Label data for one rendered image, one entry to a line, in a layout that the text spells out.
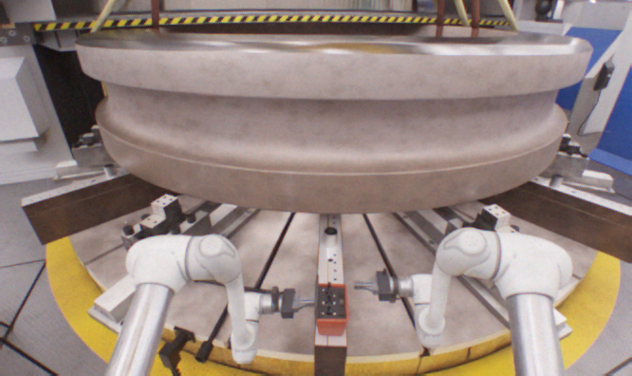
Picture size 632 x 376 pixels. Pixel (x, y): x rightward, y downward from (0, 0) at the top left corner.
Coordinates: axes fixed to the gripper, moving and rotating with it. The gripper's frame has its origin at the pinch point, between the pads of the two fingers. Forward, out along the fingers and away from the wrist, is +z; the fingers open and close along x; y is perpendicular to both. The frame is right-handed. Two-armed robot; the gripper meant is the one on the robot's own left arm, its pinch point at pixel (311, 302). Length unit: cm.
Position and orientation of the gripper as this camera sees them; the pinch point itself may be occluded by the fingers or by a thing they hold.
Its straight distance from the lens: 146.2
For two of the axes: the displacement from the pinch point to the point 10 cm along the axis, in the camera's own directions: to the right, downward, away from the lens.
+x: -0.4, 4.8, -8.8
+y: 1.1, 8.7, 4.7
